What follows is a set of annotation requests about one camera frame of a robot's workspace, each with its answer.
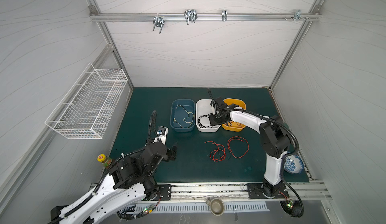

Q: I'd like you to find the black cable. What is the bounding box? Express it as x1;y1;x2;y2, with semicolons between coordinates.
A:
197;113;215;130

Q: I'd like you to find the yellow cable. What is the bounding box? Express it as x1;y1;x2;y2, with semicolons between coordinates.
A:
172;104;195;128

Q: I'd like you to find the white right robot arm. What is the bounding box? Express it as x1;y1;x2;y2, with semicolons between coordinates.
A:
209;97;292;198

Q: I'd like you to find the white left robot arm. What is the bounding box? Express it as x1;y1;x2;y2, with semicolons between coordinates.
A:
51;141;177;224

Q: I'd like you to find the yellow plastic bin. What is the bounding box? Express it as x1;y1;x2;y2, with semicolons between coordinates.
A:
222;98;246;132

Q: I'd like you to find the white plastic bin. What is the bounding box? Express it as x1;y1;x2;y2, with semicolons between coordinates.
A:
196;99;220;133

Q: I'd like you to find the blue plastic bin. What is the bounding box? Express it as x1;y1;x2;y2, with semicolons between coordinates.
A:
170;99;196;133

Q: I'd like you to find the green table mat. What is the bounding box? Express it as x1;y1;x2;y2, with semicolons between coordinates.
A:
110;87;277;182

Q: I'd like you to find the grey round cup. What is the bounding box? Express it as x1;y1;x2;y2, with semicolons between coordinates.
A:
206;197;225;216

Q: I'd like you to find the blue patterned bowl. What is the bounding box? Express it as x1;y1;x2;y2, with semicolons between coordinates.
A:
284;155;304;174

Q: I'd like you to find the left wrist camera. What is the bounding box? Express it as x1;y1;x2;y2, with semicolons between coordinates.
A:
154;126;168;145

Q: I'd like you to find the white wire basket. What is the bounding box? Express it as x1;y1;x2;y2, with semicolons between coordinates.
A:
45;63;128;140

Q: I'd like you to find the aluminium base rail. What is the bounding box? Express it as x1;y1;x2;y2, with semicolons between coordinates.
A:
158;180;332;202

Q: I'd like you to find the aluminium top rail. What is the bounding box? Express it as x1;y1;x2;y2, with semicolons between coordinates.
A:
90;10;322;22

